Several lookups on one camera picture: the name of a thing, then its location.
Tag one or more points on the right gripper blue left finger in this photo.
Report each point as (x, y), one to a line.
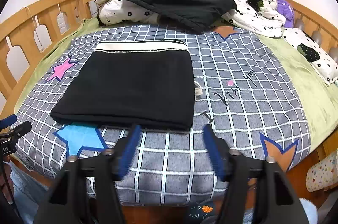
(84, 190)

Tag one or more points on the black striped sweatpants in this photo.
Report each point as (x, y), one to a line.
(149, 83)

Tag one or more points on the grey checked star blanket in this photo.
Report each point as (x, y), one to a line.
(172, 83)

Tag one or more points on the green bed sheet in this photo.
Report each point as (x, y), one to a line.
(318, 99)

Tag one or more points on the white floral pillow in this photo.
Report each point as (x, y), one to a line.
(319, 59)

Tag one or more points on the purple plush toy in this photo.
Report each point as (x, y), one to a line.
(285, 9)

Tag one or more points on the wooden bed frame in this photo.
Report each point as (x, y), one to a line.
(39, 28)

